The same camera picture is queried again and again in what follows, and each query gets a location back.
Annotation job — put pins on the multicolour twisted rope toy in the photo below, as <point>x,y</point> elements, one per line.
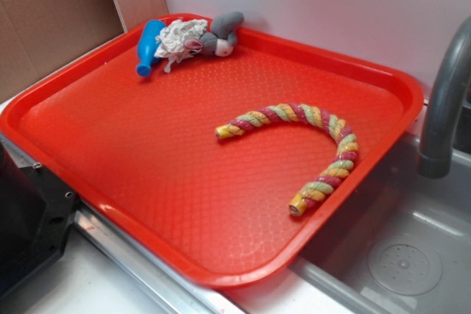
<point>313,193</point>

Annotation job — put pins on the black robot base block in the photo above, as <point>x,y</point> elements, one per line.
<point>37,211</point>

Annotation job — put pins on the red plastic tray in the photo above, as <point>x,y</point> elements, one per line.
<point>144,153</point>

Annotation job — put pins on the grey plush mouse toy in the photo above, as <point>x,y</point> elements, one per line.
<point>221,39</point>

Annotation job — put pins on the white crumpled cloth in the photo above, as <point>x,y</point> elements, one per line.
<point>179,41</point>

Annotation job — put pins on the blue plastic bowling pin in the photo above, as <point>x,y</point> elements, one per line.
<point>147,47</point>

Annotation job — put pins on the grey sink faucet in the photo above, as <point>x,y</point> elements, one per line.
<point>447,120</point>

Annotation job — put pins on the grey toy sink basin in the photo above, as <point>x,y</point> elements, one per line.
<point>400,243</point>

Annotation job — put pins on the brown cardboard panel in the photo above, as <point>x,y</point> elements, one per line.
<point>40,36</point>

